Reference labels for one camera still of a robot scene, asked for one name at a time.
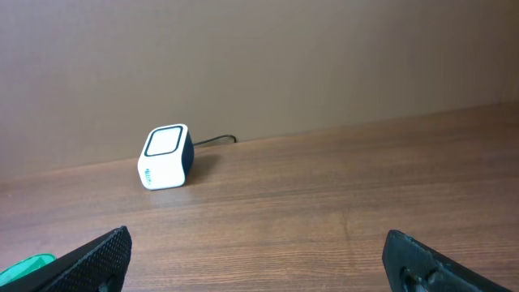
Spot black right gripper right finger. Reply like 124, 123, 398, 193
382, 230, 510, 292

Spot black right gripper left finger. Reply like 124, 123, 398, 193
1, 225, 132, 292

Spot green lid small jar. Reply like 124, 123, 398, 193
0, 253, 57, 286

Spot white barcode scanner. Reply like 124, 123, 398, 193
137, 123, 195, 191

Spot black scanner cable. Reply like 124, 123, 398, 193
192, 134, 238, 148

